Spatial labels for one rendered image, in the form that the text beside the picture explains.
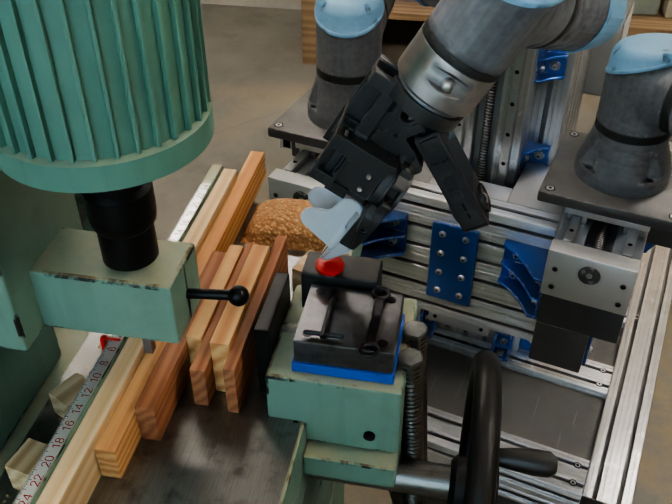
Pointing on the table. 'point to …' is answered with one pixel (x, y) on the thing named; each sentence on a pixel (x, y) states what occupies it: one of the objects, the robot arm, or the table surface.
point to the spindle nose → (124, 226)
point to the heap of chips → (282, 225)
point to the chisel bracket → (115, 289)
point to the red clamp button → (330, 266)
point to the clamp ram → (272, 323)
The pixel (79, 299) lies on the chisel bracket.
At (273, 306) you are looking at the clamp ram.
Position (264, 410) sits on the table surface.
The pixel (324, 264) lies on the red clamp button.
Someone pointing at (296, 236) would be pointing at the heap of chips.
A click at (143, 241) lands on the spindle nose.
